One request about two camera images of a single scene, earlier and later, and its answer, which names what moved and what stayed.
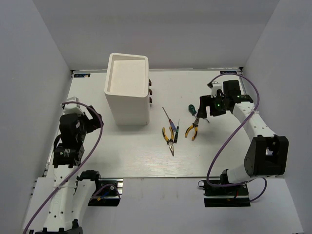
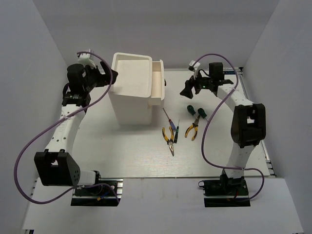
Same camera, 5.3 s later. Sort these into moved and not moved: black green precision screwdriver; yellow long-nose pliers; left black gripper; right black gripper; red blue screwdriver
Moved: right black gripper; left black gripper
Not moved: yellow long-nose pliers; red blue screwdriver; black green precision screwdriver
